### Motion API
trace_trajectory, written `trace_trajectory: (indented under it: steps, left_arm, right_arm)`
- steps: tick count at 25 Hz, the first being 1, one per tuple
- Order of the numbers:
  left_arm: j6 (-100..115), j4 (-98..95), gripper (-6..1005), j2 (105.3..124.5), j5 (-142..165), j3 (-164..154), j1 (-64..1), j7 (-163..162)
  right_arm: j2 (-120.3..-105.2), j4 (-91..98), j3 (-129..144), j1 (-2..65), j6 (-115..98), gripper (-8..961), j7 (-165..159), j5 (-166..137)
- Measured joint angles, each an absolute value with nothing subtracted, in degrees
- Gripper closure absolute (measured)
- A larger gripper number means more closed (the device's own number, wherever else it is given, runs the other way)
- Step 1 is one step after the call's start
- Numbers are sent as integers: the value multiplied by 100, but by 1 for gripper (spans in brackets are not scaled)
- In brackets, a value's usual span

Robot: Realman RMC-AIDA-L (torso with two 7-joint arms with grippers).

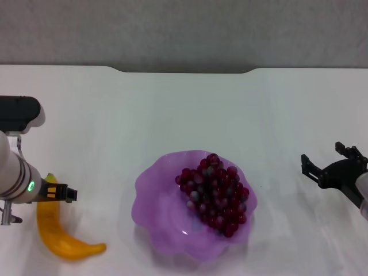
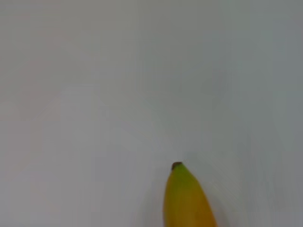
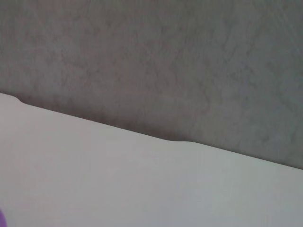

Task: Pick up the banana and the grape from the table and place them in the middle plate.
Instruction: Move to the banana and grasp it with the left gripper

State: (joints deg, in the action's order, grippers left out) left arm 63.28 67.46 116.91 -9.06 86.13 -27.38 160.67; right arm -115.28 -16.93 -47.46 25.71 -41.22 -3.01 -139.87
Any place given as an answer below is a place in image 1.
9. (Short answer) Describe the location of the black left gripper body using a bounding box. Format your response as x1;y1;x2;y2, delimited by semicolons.
34;178;60;204

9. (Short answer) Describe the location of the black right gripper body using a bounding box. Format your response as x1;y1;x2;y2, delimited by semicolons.
316;158;368;209

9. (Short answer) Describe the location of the yellow banana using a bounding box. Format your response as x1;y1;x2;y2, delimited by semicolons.
36;172;107;262

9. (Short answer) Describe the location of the dark red grape bunch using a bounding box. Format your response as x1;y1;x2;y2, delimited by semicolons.
174;152;250;239

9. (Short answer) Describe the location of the purple wavy plastic plate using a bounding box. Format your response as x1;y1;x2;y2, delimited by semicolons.
131;149;258;263

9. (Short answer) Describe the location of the silver left camera mount bracket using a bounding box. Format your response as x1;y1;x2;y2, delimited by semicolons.
6;132;24;159

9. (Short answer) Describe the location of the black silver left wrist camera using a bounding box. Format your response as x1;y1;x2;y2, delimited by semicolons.
0;95;47;135

